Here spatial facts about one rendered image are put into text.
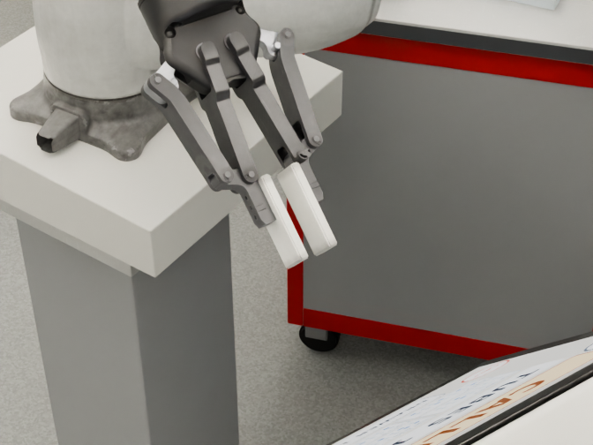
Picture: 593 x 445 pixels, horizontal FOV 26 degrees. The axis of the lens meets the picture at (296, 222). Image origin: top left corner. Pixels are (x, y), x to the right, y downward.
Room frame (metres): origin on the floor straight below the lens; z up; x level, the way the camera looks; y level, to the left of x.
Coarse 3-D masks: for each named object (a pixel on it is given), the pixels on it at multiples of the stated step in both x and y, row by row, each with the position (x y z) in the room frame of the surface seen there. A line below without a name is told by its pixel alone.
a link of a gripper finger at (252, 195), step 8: (240, 176) 0.75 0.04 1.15; (216, 184) 0.74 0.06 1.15; (232, 184) 0.74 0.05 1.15; (240, 184) 0.75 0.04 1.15; (256, 184) 0.75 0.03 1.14; (240, 192) 0.75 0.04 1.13; (248, 192) 0.74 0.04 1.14; (256, 192) 0.74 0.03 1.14; (248, 200) 0.74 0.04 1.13; (256, 200) 0.74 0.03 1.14; (264, 200) 0.74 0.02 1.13; (248, 208) 0.74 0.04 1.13; (256, 208) 0.73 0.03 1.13; (264, 208) 0.74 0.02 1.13; (256, 216) 0.74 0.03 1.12; (264, 216) 0.73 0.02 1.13; (272, 216) 0.73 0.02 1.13; (256, 224) 0.73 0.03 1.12; (264, 224) 0.73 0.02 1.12
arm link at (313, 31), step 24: (264, 0) 1.23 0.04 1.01; (288, 0) 1.24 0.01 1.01; (312, 0) 1.24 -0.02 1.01; (336, 0) 1.24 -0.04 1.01; (360, 0) 1.26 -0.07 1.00; (264, 24) 1.23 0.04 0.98; (288, 24) 1.23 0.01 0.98; (312, 24) 1.24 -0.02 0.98; (336, 24) 1.24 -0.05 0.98; (360, 24) 1.26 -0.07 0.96; (312, 48) 1.25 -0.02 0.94
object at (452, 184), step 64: (384, 0) 1.66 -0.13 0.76; (448, 0) 1.66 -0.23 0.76; (576, 0) 1.66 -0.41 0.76; (384, 64) 1.61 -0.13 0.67; (448, 64) 1.59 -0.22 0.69; (512, 64) 1.57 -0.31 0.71; (576, 64) 1.54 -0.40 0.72; (384, 128) 1.61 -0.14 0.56; (448, 128) 1.59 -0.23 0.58; (512, 128) 1.56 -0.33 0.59; (576, 128) 1.54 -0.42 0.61; (384, 192) 1.61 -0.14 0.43; (448, 192) 1.59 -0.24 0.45; (512, 192) 1.56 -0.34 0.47; (576, 192) 1.54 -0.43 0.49; (320, 256) 1.64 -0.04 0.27; (384, 256) 1.61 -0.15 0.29; (448, 256) 1.58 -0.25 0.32; (512, 256) 1.56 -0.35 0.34; (576, 256) 1.53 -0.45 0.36; (320, 320) 1.64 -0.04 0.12; (384, 320) 1.61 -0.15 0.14; (448, 320) 1.58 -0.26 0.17; (512, 320) 1.55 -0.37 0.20; (576, 320) 1.53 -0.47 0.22
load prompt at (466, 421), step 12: (576, 360) 0.56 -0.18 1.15; (588, 360) 0.54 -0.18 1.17; (552, 372) 0.55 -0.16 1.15; (564, 372) 0.54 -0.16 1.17; (528, 384) 0.54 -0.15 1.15; (540, 384) 0.53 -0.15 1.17; (504, 396) 0.54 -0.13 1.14; (516, 396) 0.52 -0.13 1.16; (480, 408) 0.53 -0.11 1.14; (492, 408) 0.51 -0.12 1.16; (456, 420) 0.52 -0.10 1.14; (468, 420) 0.51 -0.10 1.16; (480, 420) 0.49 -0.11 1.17; (444, 432) 0.50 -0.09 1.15; (456, 432) 0.49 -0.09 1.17; (420, 444) 0.49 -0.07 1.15; (432, 444) 0.48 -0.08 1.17
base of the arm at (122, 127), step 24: (24, 96) 1.27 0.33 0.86; (48, 96) 1.25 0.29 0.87; (72, 96) 1.22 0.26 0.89; (192, 96) 1.30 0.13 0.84; (24, 120) 1.25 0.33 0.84; (48, 120) 1.20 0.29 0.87; (72, 120) 1.20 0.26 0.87; (96, 120) 1.21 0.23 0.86; (120, 120) 1.22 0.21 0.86; (144, 120) 1.22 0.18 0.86; (48, 144) 1.19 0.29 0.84; (96, 144) 1.20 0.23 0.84; (120, 144) 1.19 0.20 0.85; (144, 144) 1.20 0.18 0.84
